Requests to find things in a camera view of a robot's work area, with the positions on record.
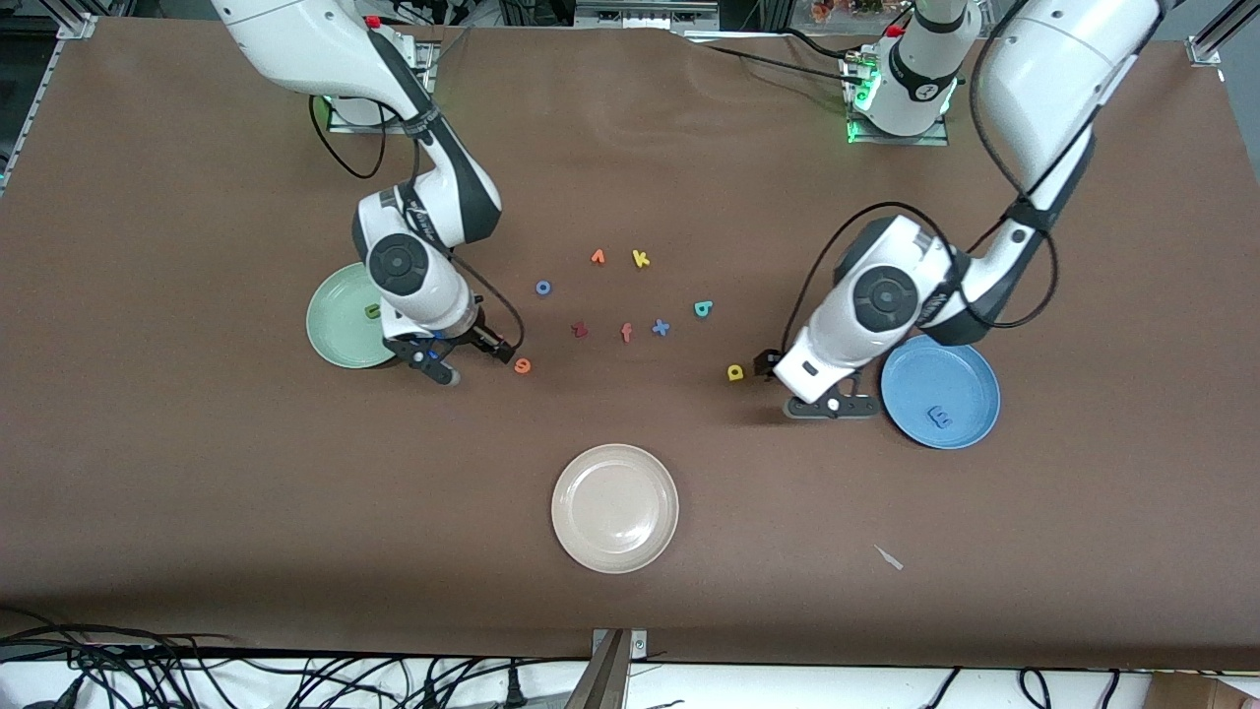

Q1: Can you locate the pale green plate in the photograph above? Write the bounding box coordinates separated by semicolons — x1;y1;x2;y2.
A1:
306;261;401;370

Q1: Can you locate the blue plate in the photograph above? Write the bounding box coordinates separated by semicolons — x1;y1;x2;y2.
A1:
880;334;1002;451

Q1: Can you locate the beige plate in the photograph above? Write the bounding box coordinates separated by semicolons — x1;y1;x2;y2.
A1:
551;443;680;575

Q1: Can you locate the aluminium corner extrusion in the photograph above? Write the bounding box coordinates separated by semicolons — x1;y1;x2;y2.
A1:
1186;0;1260;65
39;0;99;40

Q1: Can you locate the cardboard box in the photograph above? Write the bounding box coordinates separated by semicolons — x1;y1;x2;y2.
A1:
1147;673;1260;709

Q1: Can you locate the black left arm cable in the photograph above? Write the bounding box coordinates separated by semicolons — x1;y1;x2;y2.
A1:
785;39;1167;355

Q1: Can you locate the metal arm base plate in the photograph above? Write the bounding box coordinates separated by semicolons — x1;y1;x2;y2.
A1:
847;49;951;147
328;44;439;134

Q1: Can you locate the black table cable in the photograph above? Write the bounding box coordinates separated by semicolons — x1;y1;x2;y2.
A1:
674;28;867;85

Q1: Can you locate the aluminium frame profile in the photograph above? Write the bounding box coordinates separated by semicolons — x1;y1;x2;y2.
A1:
564;628;649;709

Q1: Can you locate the black floor cable tangle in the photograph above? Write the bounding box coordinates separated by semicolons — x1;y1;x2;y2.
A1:
0;606;592;709

